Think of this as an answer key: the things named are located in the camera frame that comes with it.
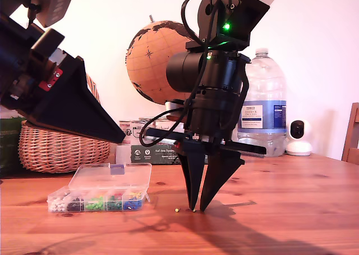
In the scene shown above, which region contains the short black cable loop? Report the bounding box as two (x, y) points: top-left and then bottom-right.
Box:
(181, 0), (217, 47)

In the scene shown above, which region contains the large clear water bottle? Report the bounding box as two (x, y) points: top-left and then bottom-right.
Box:
(237, 48), (288, 158)

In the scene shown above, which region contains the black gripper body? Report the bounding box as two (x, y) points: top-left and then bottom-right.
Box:
(145, 93), (266, 157)

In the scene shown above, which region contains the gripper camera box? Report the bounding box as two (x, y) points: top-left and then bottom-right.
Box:
(164, 99), (187, 121)
(29, 0), (75, 29)

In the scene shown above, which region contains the can with black white label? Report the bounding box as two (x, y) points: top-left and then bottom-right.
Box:
(118, 120), (158, 147)

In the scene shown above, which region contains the wicker basket with handle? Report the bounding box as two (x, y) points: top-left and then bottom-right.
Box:
(18, 74), (111, 174)

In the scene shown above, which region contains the clear plastic pin organizer box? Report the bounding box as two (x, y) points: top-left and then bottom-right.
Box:
(47, 162), (153, 213)

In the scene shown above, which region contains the cork globe on metal stand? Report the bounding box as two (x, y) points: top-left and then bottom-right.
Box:
(125, 15), (202, 107)

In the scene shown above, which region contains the brown wooden chair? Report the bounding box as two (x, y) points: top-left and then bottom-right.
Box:
(340, 102), (359, 166)

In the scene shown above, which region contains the small white round camera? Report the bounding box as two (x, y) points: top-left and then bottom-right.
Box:
(285, 119), (313, 157)

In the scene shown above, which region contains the green and silver food bag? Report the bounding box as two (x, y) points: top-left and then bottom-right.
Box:
(0, 108), (26, 179)

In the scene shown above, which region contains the can with pink label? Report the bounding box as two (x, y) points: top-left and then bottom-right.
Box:
(154, 119), (187, 146)

